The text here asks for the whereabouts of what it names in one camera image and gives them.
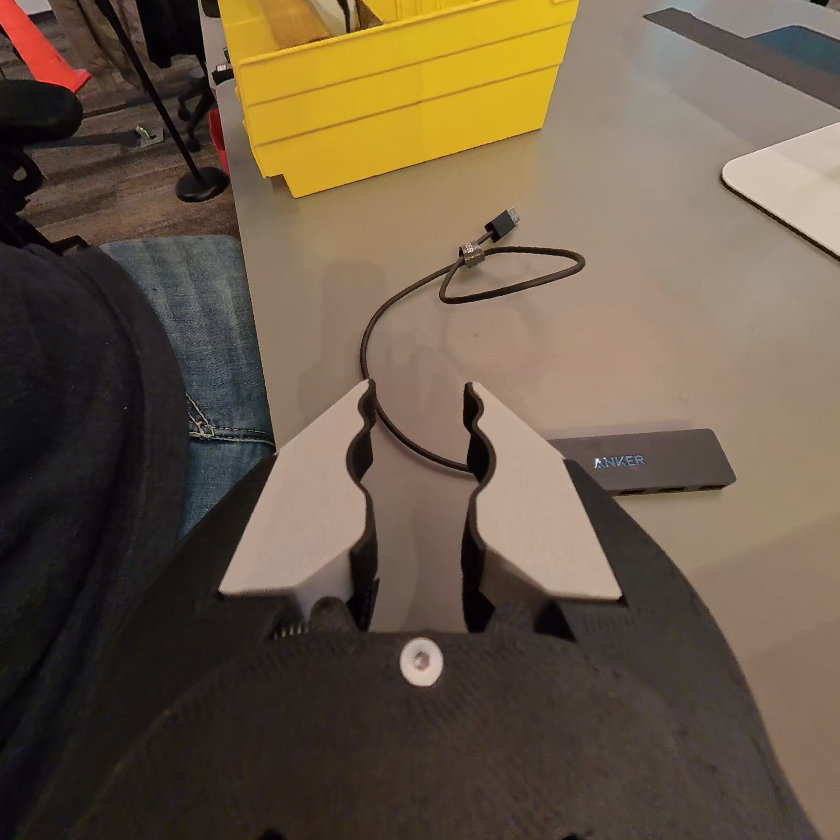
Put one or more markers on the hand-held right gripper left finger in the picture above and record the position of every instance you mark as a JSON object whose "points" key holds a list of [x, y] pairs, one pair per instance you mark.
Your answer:
{"points": [[295, 505]]}

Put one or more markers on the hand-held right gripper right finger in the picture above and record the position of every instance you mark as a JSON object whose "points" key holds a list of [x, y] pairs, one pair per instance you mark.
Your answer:
{"points": [[538, 518]]}

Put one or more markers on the person's blue jeans leg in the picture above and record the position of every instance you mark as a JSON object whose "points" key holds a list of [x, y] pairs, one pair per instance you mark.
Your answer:
{"points": [[197, 328]]}

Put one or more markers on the person's dark shirt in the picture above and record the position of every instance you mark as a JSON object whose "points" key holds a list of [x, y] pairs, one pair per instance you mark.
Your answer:
{"points": [[65, 459]]}

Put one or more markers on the black pole stand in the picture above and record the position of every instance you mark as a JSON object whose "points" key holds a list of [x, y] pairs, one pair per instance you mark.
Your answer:
{"points": [[203, 185]]}

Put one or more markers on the red box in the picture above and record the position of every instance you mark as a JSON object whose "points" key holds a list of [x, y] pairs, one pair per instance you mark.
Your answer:
{"points": [[218, 138]]}

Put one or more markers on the yellow plastic bin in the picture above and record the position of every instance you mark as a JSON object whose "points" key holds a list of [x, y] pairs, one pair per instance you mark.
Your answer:
{"points": [[394, 98]]}

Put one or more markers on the white desk stand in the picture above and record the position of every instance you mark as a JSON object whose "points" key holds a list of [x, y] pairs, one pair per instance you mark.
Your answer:
{"points": [[794, 177]]}

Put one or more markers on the black office chair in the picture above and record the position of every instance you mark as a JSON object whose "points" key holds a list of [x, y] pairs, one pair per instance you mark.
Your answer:
{"points": [[33, 108]]}

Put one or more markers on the dark hanging garment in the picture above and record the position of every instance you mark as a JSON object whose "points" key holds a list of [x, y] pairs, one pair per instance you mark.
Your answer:
{"points": [[170, 33]]}

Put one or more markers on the red plastic strip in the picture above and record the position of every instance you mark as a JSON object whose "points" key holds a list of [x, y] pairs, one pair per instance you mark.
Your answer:
{"points": [[33, 39]]}

